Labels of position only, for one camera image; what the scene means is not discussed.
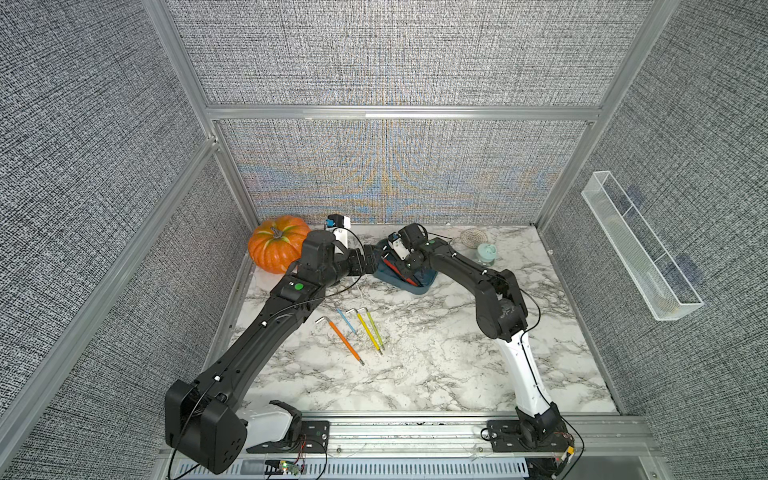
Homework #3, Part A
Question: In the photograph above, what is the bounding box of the yellow handled hex key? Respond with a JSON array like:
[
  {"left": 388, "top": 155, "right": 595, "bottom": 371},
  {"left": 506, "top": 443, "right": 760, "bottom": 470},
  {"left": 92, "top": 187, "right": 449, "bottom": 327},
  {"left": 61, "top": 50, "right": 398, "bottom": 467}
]
[{"left": 352, "top": 309, "right": 383, "bottom": 356}]

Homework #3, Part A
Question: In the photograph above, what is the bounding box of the lime green handled hex key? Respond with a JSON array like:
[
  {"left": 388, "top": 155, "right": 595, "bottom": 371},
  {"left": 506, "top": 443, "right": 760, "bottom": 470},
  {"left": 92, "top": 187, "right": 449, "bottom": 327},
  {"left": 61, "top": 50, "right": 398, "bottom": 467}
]
[{"left": 363, "top": 307, "right": 385, "bottom": 355}]

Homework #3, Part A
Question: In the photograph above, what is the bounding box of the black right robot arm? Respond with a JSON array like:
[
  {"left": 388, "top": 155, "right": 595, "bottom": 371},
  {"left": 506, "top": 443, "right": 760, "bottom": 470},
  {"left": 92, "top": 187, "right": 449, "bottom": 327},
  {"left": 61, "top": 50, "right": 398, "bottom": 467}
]
[{"left": 381, "top": 223, "right": 567, "bottom": 448}]

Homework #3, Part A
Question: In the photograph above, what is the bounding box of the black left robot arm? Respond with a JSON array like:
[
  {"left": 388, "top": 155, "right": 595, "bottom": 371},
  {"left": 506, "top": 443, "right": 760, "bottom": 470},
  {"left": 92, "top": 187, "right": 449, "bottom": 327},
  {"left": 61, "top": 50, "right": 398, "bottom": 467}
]
[{"left": 164, "top": 230, "right": 377, "bottom": 474}]

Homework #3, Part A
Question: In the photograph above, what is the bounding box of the teal plastic storage box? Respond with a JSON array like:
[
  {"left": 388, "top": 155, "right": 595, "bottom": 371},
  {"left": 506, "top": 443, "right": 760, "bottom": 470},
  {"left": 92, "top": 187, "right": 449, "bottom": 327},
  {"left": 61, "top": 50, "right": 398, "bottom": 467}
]
[{"left": 373, "top": 240, "right": 438, "bottom": 295}]

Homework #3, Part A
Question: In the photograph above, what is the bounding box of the woven round coaster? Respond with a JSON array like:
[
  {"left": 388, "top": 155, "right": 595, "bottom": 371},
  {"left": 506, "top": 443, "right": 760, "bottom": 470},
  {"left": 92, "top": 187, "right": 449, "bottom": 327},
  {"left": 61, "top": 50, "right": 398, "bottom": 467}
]
[{"left": 459, "top": 228, "right": 489, "bottom": 249}]

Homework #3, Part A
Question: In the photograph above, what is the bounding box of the mint green glass bottle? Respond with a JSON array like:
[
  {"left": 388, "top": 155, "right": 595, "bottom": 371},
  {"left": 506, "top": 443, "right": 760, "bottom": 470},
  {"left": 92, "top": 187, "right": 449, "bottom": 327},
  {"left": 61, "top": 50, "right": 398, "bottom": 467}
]
[{"left": 476, "top": 243, "right": 498, "bottom": 267}]

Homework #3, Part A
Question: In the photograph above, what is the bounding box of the orange pumpkin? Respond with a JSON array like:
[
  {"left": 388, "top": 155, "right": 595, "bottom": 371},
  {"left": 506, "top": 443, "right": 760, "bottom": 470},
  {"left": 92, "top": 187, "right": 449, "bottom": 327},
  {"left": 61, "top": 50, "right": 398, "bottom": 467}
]
[{"left": 248, "top": 215, "right": 310, "bottom": 274}]

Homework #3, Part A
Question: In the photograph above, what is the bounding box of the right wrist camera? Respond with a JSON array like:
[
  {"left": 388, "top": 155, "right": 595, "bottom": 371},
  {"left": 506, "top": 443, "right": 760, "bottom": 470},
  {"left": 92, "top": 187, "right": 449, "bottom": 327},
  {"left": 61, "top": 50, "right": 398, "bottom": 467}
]
[{"left": 387, "top": 232, "right": 409, "bottom": 260}]

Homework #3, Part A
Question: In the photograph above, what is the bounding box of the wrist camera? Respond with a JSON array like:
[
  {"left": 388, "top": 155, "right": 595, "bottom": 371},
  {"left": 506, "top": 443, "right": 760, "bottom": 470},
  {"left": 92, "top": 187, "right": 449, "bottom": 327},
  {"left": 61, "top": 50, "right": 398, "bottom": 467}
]
[
  {"left": 325, "top": 214, "right": 351, "bottom": 247},
  {"left": 387, "top": 232, "right": 409, "bottom": 260}
]

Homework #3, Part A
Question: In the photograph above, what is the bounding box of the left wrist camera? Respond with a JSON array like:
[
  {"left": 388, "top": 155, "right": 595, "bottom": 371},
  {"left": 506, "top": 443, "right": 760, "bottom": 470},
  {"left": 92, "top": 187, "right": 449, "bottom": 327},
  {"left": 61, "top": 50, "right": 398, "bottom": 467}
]
[{"left": 325, "top": 214, "right": 351, "bottom": 247}]

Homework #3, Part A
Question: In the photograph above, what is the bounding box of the blue handled hex key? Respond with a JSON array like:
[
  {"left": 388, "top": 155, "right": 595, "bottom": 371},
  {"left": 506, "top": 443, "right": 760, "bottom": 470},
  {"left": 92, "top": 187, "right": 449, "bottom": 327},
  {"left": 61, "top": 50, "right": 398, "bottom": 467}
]
[{"left": 336, "top": 308, "right": 358, "bottom": 335}]

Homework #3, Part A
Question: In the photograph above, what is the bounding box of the orange handled hex key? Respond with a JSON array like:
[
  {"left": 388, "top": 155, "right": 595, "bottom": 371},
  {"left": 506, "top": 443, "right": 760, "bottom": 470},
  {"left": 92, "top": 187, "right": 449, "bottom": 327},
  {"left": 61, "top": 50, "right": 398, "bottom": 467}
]
[{"left": 314, "top": 316, "right": 365, "bottom": 366}]

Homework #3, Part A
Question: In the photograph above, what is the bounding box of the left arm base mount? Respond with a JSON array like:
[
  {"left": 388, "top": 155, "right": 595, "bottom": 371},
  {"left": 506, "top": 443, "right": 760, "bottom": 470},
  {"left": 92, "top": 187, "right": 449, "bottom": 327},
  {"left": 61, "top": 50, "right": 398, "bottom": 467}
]
[{"left": 245, "top": 400, "right": 331, "bottom": 454}]

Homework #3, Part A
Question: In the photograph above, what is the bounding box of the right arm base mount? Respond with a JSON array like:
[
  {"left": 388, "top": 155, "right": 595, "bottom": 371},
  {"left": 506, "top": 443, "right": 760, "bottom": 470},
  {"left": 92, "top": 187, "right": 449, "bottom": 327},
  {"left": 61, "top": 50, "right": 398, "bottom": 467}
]
[{"left": 481, "top": 408, "right": 574, "bottom": 453}]

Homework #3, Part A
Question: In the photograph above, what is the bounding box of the white slotted cable duct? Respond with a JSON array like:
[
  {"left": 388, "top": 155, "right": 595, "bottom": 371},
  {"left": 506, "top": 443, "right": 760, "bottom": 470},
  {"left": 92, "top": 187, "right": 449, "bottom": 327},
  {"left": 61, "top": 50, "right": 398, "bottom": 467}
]
[{"left": 186, "top": 458, "right": 531, "bottom": 479}]

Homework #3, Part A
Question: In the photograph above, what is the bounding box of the clear acrylic wall tray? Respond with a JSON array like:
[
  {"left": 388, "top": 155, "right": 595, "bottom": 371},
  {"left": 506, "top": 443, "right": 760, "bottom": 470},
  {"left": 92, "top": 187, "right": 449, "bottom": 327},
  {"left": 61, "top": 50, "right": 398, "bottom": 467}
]
[{"left": 581, "top": 170, "right": 704, "bottom": 321}]

